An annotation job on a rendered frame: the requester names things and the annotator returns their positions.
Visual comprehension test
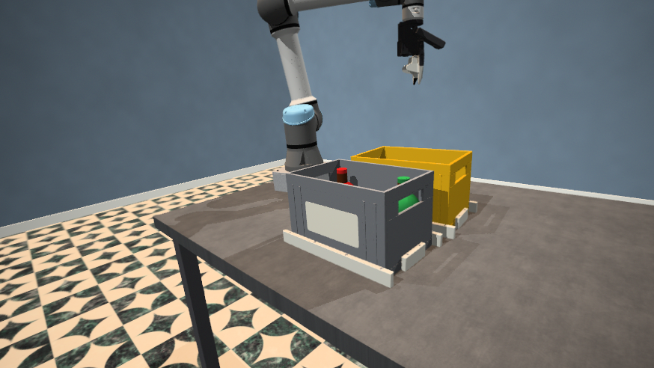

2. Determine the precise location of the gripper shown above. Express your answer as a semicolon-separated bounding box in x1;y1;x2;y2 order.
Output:
397;19;424;85

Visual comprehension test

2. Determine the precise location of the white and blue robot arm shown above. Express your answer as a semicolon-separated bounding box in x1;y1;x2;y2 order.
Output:
257;0;424;172

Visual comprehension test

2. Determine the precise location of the yellow divided crate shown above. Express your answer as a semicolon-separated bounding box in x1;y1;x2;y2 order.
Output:
362;147;472;226

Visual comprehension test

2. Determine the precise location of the green bottle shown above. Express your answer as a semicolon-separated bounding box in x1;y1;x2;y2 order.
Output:
397;177;419;212

